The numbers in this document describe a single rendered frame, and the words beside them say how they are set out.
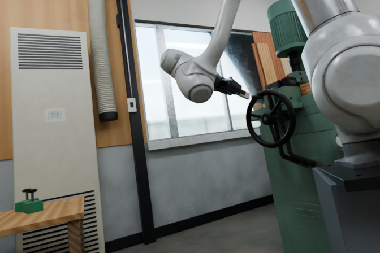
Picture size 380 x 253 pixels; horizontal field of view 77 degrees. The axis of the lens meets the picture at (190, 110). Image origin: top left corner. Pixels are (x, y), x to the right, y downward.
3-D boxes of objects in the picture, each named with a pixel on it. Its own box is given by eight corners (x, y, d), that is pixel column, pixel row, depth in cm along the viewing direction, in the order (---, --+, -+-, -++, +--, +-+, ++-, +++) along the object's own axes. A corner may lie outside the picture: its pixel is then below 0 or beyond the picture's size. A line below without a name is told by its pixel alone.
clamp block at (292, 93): (264, 109, 130) (261, 94, 131) (280, 109, 137) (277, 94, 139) (288, 103, 118) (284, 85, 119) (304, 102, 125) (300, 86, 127)
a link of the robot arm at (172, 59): (186, 78, 103) (194, 92, 93) (154, 64, 96) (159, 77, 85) (199, 56, 99) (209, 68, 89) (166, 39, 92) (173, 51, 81)
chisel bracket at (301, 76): (289, 88, 140) (286, 74, 142) (303, 88, 148) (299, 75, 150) (301, 84, 134) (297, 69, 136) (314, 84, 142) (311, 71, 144)
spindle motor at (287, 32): (270, 57, 146) (260, 11, 151) (288, 60, 156) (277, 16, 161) (296, 44, 132) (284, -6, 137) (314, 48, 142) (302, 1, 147)
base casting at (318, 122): (260, 140, 145) (258, 125, 146) (312, 132, 177) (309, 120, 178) (337, 129, 108) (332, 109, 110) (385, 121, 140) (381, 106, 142)
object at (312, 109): (260, 125, 144) (259, 118, 145) (282, 123, 156) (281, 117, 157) (327, 110, 112) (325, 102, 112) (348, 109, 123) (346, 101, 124)
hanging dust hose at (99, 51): (96, 122, 211) (83, -19, 234) (116, 121, 218) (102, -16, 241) (97, 119, 195) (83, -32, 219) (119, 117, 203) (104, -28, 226)
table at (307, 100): (236, 122, 148) (234, 113, 149) (268, 120, 165) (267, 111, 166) (339, 96, 99) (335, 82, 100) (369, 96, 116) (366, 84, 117)
